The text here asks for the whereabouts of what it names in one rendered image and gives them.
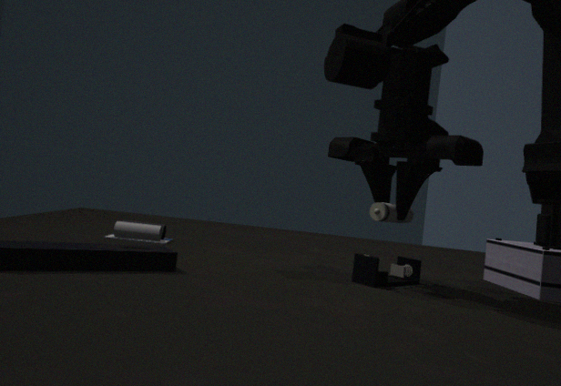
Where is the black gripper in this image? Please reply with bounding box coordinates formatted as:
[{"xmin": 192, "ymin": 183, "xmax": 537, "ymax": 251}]
[{"xmin": 328, "ymin": 90, "xmax": 484, "ymax": 220}]

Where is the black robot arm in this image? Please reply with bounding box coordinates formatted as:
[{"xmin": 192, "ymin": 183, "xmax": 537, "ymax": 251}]
[{"xmin": 324, "ymin": 0, "xmax": 561, "ymax": 249}]

